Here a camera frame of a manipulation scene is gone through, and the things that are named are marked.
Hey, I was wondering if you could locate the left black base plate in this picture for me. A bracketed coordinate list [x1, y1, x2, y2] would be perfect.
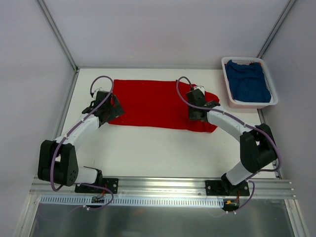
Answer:
[75, 177, 119, 194]

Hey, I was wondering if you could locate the right aluminium frame post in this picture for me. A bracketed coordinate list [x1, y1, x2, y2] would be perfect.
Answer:
[257, 0, 297, 58]

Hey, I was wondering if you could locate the red t shirt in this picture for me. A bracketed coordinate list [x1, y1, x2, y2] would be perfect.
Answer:
[109, 79, 217, 133]

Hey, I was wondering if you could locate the blue t shirt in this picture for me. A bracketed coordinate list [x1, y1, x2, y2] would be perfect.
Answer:
[225, 60, 272, 103]

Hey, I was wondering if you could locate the left aluminium frame post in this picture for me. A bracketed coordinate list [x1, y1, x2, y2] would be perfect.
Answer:
[35, 0, 78, 73]

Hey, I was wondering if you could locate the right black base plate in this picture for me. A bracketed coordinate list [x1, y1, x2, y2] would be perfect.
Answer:
[205, 180, 250, 197]

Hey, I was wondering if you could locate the aluminium mounting rail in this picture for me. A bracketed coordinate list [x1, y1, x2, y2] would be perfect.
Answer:
[29, 174, 297, 199]

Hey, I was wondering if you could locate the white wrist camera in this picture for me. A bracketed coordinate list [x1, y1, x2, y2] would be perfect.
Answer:
[94, 87, 103, 92]
[194, 86, 205, 94]

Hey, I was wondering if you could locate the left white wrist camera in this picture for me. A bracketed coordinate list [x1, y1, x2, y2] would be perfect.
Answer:
[94, 87, 103, 92]

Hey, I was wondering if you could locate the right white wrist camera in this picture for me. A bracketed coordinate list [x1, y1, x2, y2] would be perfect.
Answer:
[194, 86, 205, 94]

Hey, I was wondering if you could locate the aluminium frame post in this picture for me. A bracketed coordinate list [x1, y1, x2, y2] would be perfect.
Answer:
[257, 0, 297, 58]
[35, 0, 78, 73]

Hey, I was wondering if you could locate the white slotted cable duct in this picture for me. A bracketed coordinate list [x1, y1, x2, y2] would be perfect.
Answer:
[40, 195, 224, 208]

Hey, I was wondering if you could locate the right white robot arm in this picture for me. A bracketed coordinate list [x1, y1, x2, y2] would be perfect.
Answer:
[186, 87, 279, 196]

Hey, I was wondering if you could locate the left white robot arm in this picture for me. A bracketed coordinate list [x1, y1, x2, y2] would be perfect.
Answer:
[38, 90, 124, 193]

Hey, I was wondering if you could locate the white plastic basket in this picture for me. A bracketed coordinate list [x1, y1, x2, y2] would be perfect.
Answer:
[221, 57, 278, 109]

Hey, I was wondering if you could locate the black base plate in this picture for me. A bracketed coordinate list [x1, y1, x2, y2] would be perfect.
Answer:
[205, 180, 250, 197]
[75, 177, 119, 194]

